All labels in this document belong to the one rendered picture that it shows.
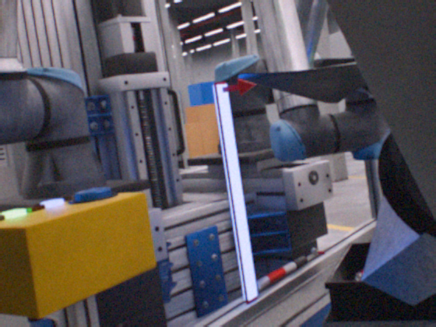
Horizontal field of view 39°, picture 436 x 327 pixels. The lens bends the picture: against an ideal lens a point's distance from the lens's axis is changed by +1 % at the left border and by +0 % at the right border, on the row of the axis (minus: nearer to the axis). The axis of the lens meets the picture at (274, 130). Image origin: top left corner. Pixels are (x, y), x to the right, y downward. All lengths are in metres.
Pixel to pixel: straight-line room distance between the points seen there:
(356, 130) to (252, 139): 0.43
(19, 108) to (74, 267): 0.49
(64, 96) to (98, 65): 0.29
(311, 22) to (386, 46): 0.91
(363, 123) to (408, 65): 0.64
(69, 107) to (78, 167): 0.11
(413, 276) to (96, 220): 0.35
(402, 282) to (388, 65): 0.34
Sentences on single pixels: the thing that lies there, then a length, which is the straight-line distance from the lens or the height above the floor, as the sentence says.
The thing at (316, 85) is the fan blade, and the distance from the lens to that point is 0.85.
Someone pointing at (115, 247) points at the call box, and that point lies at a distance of 0.69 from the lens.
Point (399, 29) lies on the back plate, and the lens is 0.44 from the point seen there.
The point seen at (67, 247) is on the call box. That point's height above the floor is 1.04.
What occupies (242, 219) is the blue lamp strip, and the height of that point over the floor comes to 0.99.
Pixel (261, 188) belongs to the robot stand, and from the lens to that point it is 1.42.
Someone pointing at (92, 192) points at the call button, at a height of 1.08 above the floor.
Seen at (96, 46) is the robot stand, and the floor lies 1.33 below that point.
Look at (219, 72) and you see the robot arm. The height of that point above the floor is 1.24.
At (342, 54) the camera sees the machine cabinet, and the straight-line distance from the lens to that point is 12.03.
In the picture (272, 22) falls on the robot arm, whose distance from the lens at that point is 1.12.
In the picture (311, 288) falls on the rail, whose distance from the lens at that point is 1.08.
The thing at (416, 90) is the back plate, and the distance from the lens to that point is 0.47.
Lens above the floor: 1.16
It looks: 3 degrees down
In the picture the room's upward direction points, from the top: 8 degrees counter-clockwise
